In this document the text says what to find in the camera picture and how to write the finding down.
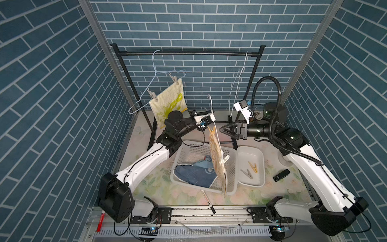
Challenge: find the red marker pen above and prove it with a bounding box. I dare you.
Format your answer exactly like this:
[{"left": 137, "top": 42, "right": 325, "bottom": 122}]
[{"left": 96, "top": 211, "right": 105, "bottom": 233}]

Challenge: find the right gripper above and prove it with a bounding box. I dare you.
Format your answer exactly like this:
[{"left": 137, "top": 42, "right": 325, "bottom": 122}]
[{"left": 220, "top": 121, "right": 273, "bottom": 141}]

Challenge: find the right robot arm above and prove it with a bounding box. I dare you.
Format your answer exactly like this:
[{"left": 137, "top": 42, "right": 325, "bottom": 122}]
[{"left": 220, "top": 76, "right": 368, "bottom": 237}]

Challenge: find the orange patterned towel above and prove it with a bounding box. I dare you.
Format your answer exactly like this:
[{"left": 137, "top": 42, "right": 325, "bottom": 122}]
[{"left": 209, "top": 131, "right": 227, "bottom": 196}]

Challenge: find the white rectangular tray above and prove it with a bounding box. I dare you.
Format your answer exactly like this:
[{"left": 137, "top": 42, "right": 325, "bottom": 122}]
[{"left": 236, "top": 146, "right": 266, "bottom": 188}]

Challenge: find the black rectangular device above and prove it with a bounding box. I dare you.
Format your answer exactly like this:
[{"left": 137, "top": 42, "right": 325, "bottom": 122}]
[{"left": 273, "top": 169, "right": 290, "bottom": 183}]

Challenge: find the white wire hanger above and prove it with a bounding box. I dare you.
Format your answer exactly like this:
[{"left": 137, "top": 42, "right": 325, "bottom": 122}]
[
  {"left": 207, "top": 94, "right": 230, "bottom": 164},
  {"left": 229, "top": 52, "right": 248, "bottom": 117}
]

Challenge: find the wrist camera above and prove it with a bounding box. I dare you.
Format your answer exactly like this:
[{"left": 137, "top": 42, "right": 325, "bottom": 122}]
[
  {"left": 233, "top": 99, "right": 253, "bottom": 124},
  {"left": 194, "top": 113, "right": 216, "bottom": 128}
]

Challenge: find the yellow green patterned towel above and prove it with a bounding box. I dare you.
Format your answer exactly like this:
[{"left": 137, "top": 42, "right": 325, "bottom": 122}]
[{"left": 149, "top": 78, "right": 187, "bottom": 129}]

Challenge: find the white perforated plastic basket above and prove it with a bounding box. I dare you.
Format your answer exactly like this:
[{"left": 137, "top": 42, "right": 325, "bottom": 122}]
[{"left": 170, "top": 141, "right": 238, "bottom": 196}]

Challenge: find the black metal clothes rack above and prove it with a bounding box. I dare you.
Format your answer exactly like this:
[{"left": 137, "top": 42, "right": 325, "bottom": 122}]
[{"left": 110, "top": 43, "right": 265, "bottom": 148}]

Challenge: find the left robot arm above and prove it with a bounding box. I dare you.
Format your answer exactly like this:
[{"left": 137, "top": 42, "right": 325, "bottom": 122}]
[{"left": 98, "top": 111, "right": 216, "bottom": 223}]

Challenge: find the white clothespin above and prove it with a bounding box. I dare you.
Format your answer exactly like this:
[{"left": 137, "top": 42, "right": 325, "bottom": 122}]
[
  {"left": 222, "top": 155, "right": 230, "bottom": 163},
  {"left": 240, "top": 169, "right": 253, "bottom": 179},
  {"left": 147, "top": 89, "right": 158, "bottom": 102},
  {"left": 168, "top": 73, "right": 178, "bottom": 85}
]

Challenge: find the light blue wire hanger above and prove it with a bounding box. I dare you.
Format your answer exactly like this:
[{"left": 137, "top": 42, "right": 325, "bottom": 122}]
[{"left": 128, "top": 49, "right": 187, "bottom": 115}]

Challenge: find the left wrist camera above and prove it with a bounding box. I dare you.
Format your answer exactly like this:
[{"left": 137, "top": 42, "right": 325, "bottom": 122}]
[{"left": 194, "top": 113, "right": 216, "bottom": 128}]

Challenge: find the blue patterned towel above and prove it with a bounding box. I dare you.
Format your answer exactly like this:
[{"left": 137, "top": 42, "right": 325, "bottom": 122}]
[{"left": 173, "top": 155, "right": 217, "bottom": 188}]

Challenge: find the black tipped marker pen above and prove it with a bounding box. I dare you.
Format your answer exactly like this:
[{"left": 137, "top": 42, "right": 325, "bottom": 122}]
[{"left": 201, "top": 190, "right": 216, "bottom": 214}]

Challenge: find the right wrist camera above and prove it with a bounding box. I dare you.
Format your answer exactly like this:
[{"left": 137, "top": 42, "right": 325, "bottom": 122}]
[{"left": 233, "top": 99, "right": 253, "bottom": 124}]

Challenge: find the wooden clothespin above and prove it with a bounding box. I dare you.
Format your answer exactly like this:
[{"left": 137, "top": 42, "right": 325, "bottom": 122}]
[
  {"left": 209, "top": 126, "right": 217, "bottom": 135},
  {"left": 248, "top": 161, "right": 258, "bottom": 173}
]

